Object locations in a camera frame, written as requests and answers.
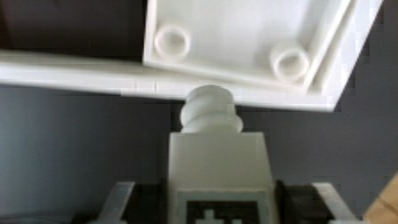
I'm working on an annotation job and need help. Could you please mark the white square table top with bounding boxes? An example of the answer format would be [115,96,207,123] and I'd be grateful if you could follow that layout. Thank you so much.
[142,0,351,92]

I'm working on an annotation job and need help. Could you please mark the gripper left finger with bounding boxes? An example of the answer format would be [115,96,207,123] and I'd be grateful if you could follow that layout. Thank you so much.
[72,181,166,224]

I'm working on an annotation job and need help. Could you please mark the white L-shaped fence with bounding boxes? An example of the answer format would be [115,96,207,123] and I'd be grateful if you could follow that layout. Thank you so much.
[0,0,383,111]

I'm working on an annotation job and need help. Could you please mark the white block with tag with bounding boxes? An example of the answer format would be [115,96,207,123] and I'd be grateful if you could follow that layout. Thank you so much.
[166,85,278,224]

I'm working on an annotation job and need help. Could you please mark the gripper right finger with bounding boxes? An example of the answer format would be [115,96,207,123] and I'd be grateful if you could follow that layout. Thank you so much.
[275,181,362,224]

